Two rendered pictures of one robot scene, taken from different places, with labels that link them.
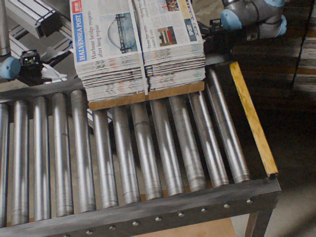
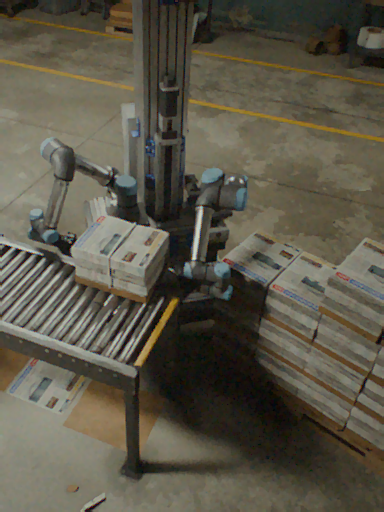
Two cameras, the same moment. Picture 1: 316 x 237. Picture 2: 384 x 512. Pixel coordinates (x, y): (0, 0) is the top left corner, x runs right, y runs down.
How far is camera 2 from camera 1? 1.26 m
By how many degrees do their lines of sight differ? 21
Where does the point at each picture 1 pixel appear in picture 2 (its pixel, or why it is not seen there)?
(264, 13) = (210, 277)
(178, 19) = (144, 251)
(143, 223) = (51, 354)
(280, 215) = (189, 448)
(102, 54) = (89, 249)
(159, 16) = (136, 244)
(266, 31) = (213, 291)
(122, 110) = (92, 291)
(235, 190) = (110, 363)
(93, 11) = (106, 225)
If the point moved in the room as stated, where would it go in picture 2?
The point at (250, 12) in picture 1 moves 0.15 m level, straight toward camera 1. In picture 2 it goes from (200, 271) to (179, 287)
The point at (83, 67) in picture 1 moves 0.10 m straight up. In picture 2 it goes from (75, 251) to (73, 234)
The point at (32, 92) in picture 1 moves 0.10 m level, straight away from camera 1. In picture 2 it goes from (56, 256) to (60, 244)
